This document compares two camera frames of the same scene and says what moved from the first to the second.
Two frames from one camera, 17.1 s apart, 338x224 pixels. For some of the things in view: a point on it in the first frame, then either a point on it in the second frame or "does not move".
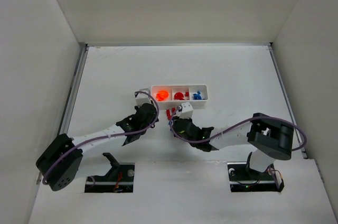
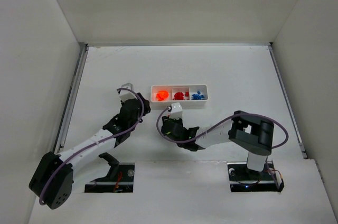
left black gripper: [147, 110] → [141, 103]
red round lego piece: [179, 95] does not move
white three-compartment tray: [171, 96] does not move
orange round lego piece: [161, 95] does not move
